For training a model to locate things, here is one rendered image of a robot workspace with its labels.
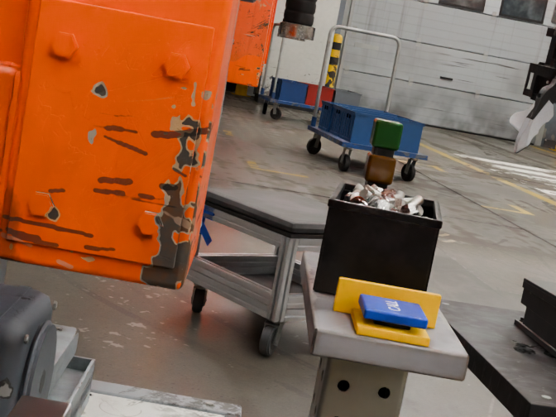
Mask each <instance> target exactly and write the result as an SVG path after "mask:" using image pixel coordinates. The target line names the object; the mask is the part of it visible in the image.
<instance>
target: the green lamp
mask: <svg viewBox="0 0 556 417"><path fill-rule="evenodd" d="M402 132H403V124H402V123H400V122H396V121H391V120H386V119H382V118H375V119H374V122H373V126H372V130H371V138H370V144H371V145H372V146H374V147H377V148H382V149H387V150H391V151H398V150H399V148H400V140H401V136H402Z"/></svg>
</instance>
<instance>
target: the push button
mask: <svg viewBox="0 0 556 417"><path fill-rule="evenodd" d="M358 303H359V305H360V308H361V311H362V315H363V317H364V319H371V320H373V323H374V324H379V325H383V326H388V327H392V328H402V329H406V330H410V327H413V328H422V329H426V328H427V326H428V319H427V318H426V316H425V314H424V311H423V310H422V309H421V307H420V305H419V304H415V303H410V302H405V301H400V300H392V299H387V298H382V297H377V296H373V295H364V294H360V296H359V301H358Z"/></svg>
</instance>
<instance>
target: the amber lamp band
mask: <svg viewBox="0 0 556 417"><path fill-rule="evenodd" d="M395 165H396V159H395V158H394V157H388V156H379V155H375V154H372V153H371V152H368V153H367V158H366V163H365V167H364V171H363V177H364V179H365V180H366V181H368V182H372V183H378V184H382V185H391V184H392V180H393V176H394V173H395Z"/></svg>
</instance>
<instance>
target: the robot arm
mask: <svg viewBox="0 0 556 417"><path fill-rule="evenodd" d="M551 22H552V23H553V24H556V3H555V6H554V12H553V15H552V19H551ZM546 36H550V37H552V39H551V42H550V46H549V51H548V54H547V58H546V61H545V63H544V62H539V63H538V64H534V63H530V67H529V71H528V74H527V78H526V81H525V87H524V91H523V95H525V96H529V97H530V99H532V100H534V101H535V103H534V104H533V105H532V106H531V107H530V108H529V109H528V110H526V111H522V112H517V113H514V114H513V115H512V116H511V117H510V124H511V125H512V126H513V127H514V128H515V129H516V130H518V131H519V133H518V135H517V138H516V140H515V146H514V150H513V152H514V153H518V152H520V151H522V150H523V149H525V148H526V147H527V146H529V145H530V142H531V140H532V139H533V137H534V136H536V135H537V134H538V133H539V129H540V128H541V127H542V126H543V125H544V124H545V123H546V122H548V121H549V120H550V119H551V118H552V117H553V115H554V106H553V104H554V103H556V27H555V29H553V28H549V27H548V30H547V33H546ZM531 73H534V76H533V79H532V83H531V86H530V89H527V86H528V83H529V80H530V74H531Z"/></svg>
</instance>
